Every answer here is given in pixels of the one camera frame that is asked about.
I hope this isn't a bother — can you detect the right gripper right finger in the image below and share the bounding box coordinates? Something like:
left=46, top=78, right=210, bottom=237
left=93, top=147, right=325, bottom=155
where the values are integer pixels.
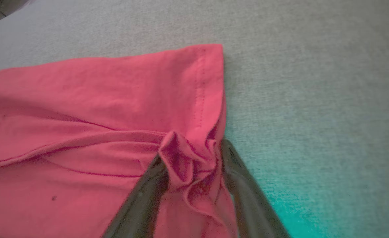
left=220, top=138, right=291, bottom=238

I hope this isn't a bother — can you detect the red jersey with number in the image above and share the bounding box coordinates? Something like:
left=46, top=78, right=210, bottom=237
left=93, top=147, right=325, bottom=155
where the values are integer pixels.
left=0, top=43, right=239, bottom=238

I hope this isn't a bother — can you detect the large grey sofa chaise cushion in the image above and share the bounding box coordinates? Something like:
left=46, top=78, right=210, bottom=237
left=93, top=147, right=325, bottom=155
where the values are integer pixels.
left=0, top=0, right=389, bottom=238

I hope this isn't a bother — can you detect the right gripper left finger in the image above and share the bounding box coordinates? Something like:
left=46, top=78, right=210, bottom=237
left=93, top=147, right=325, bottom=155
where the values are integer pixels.
left=101, top=154, right=169, bottom=238

